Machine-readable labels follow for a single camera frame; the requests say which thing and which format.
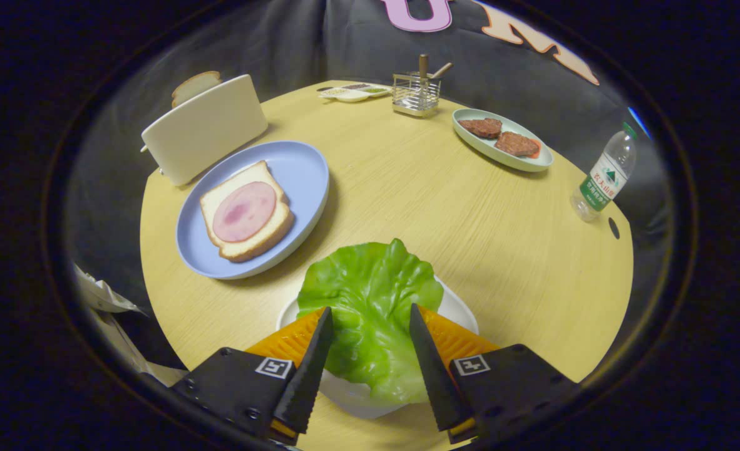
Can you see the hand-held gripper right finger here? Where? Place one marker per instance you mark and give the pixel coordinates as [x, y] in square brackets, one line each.
[432, 376]

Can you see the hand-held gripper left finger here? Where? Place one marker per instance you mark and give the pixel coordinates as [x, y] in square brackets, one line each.
[310, 376]

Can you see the green lettuce leaf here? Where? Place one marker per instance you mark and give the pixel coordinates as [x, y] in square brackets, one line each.
[370, 294]

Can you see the bread slice with brown crust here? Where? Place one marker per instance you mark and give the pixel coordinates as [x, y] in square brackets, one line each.
[195, 86]

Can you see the white leaf-shaped plate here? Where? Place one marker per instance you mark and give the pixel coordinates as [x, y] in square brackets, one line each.
[457, 310]

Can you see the pink ham slice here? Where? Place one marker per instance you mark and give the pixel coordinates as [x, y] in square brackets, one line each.
[243, 212]

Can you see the blue round plate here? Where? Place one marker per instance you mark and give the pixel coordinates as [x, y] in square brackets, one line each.
[301, 175]

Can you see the white bread slice under ham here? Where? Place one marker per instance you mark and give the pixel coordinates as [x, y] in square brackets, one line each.
[232, 188]

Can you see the crumpled white cloth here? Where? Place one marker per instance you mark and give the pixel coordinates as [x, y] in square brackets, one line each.
[104, 294]

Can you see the pale green plate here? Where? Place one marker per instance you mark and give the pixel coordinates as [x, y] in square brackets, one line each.
[470, 144]

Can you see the brown meat patty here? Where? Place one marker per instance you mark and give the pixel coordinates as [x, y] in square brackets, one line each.
[517, 144]
[481, 127]

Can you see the clear water bottle green label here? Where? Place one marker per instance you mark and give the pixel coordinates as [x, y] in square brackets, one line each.
[605, 178]

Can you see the cream white toaster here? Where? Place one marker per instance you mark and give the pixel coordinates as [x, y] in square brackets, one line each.
[207, 134]

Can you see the white divided spice dish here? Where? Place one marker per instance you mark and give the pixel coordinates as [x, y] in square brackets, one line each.
[351, 95]

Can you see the black backdrop cloth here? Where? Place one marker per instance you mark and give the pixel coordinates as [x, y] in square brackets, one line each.
[295, 50]

